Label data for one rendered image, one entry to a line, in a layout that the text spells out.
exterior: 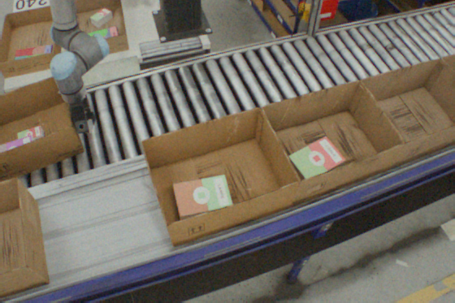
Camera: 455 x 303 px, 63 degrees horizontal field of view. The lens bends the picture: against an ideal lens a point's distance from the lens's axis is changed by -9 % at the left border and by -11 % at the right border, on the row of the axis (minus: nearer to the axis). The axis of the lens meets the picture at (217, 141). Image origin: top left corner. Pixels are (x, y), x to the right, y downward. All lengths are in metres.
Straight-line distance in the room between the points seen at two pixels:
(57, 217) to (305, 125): 0.92
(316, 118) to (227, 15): 1.99
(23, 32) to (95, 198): 1.19
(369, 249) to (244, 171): 1.16
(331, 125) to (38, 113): 1.20
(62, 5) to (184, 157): 0.65
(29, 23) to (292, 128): 1.50
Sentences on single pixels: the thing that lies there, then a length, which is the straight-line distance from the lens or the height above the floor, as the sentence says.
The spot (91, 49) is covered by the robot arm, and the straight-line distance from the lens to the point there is 1.40.
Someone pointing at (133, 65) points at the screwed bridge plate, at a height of 0.75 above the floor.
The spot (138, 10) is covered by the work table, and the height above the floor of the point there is 0.75.
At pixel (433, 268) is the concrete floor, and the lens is 2.44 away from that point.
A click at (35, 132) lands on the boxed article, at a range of 1.71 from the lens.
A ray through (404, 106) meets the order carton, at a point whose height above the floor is 0.88.
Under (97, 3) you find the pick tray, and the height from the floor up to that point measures 0.79.
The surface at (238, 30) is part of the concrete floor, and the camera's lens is 3.21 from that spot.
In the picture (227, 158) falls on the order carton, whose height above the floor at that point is 0.89.
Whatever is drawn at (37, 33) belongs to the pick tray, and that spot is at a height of 0.76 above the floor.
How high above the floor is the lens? 2.05
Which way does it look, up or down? 55 degrees down
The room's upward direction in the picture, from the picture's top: straight up
